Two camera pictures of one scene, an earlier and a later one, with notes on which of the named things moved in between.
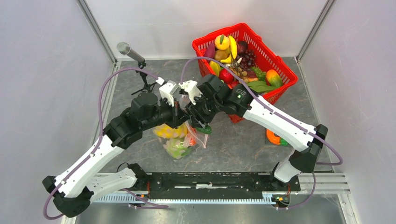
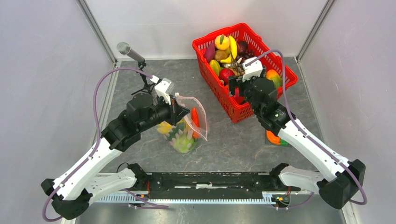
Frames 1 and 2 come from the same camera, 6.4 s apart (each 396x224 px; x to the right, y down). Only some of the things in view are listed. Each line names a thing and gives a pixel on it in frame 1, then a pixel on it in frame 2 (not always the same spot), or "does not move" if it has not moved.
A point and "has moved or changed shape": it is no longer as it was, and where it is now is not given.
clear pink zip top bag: x=179 y=142 has moved or changed shape
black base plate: x=215 y=185 does not move
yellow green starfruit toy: x=215 y=67 does not move
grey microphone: x=124 y=48 does not move
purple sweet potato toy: x=210 y=51 does not move
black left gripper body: x=166 y=114 does not move
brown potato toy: x=220 y=54 does not move
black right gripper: x=198 y=120 to x=234 y=82
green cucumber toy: x=207 y=130 to x=177 y=129
